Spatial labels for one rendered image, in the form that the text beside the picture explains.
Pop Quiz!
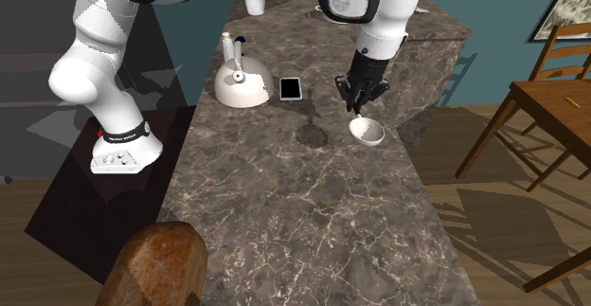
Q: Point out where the dark robot stand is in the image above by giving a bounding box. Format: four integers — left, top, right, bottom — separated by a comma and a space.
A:
24, 105, 200, 286

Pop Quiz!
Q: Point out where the white-framed black phone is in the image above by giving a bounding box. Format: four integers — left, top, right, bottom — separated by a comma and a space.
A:
278, 76, 304, 102

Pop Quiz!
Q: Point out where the white ladle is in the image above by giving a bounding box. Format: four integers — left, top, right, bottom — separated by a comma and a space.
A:
348, 112, 386, 147

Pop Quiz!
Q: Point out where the brown wooden table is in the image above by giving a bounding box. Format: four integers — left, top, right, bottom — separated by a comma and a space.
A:
454, 79, 591, 181

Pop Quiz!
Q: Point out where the framed wall picture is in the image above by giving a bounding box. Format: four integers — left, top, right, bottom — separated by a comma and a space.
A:
528, 0, 591, 44

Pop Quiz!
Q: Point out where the white kettle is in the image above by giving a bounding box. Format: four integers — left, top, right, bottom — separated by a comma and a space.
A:
213, 31, 275, 110

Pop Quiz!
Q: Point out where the brown wooden chair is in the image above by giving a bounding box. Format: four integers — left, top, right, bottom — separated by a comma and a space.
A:
494, 21, 591, 193

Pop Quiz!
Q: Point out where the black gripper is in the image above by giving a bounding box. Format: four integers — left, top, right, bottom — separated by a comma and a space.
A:
334, 47, 392, 114

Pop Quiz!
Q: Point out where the brown bread loaf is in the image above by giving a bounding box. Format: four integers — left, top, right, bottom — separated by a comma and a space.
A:
94, 220, 209, 306

